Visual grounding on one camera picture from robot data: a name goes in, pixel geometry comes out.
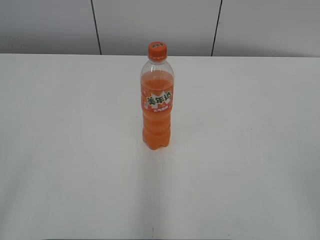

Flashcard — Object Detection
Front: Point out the orange Mirinda soda bottle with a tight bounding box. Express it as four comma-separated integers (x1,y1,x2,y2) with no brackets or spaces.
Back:
139,54,175,151

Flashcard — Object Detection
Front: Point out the orange bottle cap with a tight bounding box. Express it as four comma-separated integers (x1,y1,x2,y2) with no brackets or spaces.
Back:
148,41,167,62

